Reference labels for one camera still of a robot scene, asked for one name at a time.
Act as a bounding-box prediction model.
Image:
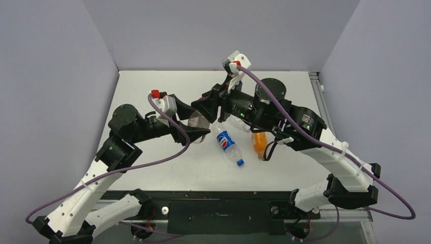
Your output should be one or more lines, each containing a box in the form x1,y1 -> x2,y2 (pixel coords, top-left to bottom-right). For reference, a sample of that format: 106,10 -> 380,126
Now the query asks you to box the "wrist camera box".
155,95 -> 177,118
222,50 -> 252,94

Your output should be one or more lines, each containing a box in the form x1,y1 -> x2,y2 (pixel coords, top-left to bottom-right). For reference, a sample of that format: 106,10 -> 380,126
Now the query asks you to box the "clear crushed plastic bottle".
226,115 -> 251,133

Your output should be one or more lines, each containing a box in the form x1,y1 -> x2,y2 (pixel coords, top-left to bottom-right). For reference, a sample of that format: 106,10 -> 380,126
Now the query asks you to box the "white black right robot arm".
191,78 -> 381,217

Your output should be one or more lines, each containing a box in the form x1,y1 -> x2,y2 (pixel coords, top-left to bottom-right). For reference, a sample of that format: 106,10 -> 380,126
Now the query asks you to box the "Pepsi bottle blue label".
211,123 -> 244,167

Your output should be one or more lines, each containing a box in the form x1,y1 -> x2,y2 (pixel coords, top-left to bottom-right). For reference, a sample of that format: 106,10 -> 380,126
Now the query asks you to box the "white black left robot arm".
31,90 -> 210,243

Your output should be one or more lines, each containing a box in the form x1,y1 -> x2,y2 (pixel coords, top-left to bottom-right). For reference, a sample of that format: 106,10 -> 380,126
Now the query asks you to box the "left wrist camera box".
155,95 -> 177,118

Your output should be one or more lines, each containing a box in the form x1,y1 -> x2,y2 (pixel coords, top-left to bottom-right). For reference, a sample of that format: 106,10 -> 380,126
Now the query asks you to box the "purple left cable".
25,90 -> 191,225

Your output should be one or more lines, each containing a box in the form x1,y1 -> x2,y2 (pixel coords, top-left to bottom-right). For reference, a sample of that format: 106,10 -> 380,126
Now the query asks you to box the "blue Pepsi bottle cap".
236,159 -> 244,167

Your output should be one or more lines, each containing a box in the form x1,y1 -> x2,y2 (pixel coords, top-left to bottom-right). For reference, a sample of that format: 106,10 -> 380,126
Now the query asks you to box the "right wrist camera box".
222,50 -> 252,94

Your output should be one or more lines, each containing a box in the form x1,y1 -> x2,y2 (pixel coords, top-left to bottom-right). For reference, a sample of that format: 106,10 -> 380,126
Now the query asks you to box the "orange juice bottle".
252,132 -> 268,160

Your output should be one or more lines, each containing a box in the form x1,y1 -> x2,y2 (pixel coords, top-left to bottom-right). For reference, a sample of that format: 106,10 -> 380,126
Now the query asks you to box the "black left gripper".
130,96 -> 210,144

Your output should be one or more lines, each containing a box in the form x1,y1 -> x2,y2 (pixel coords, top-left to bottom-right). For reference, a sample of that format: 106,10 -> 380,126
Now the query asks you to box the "small bottle red label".
188,111 -> 210,129

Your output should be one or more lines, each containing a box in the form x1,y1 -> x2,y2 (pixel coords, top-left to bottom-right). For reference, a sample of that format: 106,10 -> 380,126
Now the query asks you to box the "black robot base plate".
127,191 -> 321,235

